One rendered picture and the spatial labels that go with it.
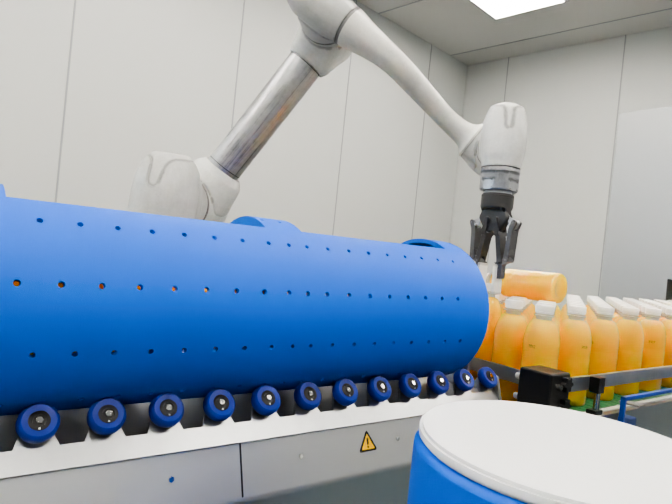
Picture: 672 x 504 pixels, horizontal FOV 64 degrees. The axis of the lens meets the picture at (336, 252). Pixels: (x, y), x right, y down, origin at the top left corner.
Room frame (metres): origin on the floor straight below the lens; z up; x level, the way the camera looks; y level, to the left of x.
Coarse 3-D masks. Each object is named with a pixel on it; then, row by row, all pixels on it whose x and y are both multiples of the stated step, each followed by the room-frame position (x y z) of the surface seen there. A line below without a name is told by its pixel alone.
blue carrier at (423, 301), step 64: (0, 192) 0.62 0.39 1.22; (0, 256) 0.56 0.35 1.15; (64, 256) 0.60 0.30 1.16; (128, 256) 0.65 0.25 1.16; (192, 256) 0.70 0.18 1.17; (256, 256) 0.76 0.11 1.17; (320, 256) 0.83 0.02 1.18; (384, 256) 0.92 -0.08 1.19; (448, 256) 1.04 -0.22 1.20; (0, 320) 0.56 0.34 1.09; (64, 320) 0.59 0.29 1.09; (128, 320) 0.63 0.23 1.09; (192, 320) 0.68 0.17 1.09; (256, 320) 0.74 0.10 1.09; (320, 320) 0.80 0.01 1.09; (384, 320) 0.88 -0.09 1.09; (448, 320) 0.97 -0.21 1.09; (0, 384) 0.58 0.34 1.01; (64, 384) 0.62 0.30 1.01; (128, 384) 0.67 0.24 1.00; (192, 384) 0.73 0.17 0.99; (256, 384) 0.80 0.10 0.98; (320, 384) 0.89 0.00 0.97
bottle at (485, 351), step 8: (488, 296) 1.26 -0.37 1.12; (496, 304) 1.25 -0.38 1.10; (496, 312) 1.25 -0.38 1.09; (488, 320) 1.24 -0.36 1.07; (496, 320) 1.25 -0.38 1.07; (488, 328) 1.24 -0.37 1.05; (488, 336) 1.24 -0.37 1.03; (488, 344) 1.24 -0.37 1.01; (480, 352) 1.24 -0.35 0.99; (488, 352) 1.24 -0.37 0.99; (488, 360) 1.24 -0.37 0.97
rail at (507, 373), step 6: (474, 360) 1.23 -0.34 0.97; (480, 360) 1.22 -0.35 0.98; (486, 360) 1.21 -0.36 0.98; (474, 366) 1.23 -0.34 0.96; (480, 366) 1.22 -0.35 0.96; (486, 366) 1.21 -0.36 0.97; (492, 366) 1.19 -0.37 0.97; (498, 366) 1.18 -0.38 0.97; (504, 366) 1.17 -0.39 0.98; (498, 372) 1.18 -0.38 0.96; (504, 372) 1.17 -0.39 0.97; (510, 372) 1.16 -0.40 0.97; (504, 378) 1.17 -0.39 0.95; (510, 378) 1.15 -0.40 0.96; (516, 378) 1.14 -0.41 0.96
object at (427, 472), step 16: (416, 432) 0.55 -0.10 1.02; (416, 448) 0.50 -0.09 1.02; (416, 464) 0.49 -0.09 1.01; (432, 464) 0.46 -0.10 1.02; (416, 480) 0.49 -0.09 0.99; (432, 480) 0.46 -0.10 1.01; (448, 480) 0.44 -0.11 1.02; (464, 480) 0.43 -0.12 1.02; (416, 496) 0.49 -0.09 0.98; (432, 496) 0.46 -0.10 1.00; (448, 496) 0.44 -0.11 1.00; (464, 496) 0.42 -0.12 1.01; (480, 496) 0.41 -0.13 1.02; (496, 496) 0.41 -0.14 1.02
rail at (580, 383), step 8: (648, 368) 1.33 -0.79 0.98; (656, 368) 1.35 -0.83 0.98; (664, 368) 1.38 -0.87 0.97; (576, 376) 1.13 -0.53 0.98; (584, 376) 1.14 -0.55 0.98; (608, 376) 1.21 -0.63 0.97; (616, 376) 1.23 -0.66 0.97; (624, 376) 1.25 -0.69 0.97; (632, 376) 1.28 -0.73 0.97; (640, 376) 1.30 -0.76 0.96; (648, 376) 1.33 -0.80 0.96; (656, 376) 1.36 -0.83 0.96; (664, 376) 1.38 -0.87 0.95; (576, 384) 1.13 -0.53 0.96; (584, 384) 1.14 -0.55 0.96; (608, 384) 1.21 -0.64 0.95; (616, 384) 1.23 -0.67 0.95
